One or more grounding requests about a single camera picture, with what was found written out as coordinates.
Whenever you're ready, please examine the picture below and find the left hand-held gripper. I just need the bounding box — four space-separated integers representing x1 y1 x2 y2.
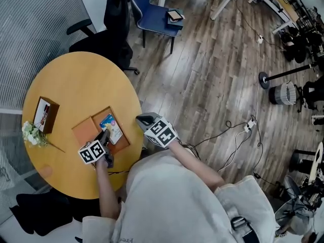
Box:
78 126 115 170

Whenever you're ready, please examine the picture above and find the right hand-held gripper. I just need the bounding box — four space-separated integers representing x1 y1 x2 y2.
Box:
135 112 179 149

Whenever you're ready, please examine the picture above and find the blue box of bandages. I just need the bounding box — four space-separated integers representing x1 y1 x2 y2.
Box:
99 113 124 145

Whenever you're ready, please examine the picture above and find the orange box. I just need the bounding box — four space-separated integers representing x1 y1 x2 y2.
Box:
71 106 131 157

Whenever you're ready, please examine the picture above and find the person's left forearm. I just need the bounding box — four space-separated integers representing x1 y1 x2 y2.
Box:
95 157 122 220

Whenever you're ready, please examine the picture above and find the person's right forearm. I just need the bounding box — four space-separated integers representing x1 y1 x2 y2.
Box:
168 137 226 195

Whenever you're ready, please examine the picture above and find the brown box with picture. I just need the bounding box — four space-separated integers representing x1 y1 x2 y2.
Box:
32 96 60 135

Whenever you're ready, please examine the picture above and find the dark blue flat box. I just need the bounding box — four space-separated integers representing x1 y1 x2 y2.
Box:
165 8 185 31

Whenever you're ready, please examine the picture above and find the white flower bouquet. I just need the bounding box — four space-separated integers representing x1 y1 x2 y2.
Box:
21 120 66 153

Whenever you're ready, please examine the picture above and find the person's white hoodie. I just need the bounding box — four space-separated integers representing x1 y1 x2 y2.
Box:
82 150 277 243

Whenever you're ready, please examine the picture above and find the black office chair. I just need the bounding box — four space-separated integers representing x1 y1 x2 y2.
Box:
66 0 140 76

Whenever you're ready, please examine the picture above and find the black fabric chair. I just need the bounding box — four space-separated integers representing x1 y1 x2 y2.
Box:
9 188 74 237

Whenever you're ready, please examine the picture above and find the blue chair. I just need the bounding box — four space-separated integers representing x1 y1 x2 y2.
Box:
129 0 185 55

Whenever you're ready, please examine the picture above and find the white power strip with plugs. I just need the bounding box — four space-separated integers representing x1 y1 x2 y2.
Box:
242 114 257 134

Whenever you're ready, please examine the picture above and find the grey waste bin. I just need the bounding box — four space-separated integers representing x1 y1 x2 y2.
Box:
268 81 297 106

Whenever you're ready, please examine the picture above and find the white desk with wooden top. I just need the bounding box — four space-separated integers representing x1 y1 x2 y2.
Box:
247 0 300 34

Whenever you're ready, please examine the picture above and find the black cable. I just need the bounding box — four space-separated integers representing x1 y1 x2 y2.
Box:
181 120 284 187

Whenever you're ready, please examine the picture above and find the white cable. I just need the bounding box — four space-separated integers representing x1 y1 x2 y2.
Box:
217 42 262 173

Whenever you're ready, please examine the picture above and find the black stanchion post with base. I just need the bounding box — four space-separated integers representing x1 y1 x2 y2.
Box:
258 61 324 90

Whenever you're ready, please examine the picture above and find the grey strap with black buckle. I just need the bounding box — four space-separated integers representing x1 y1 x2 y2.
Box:
226 207 262 243

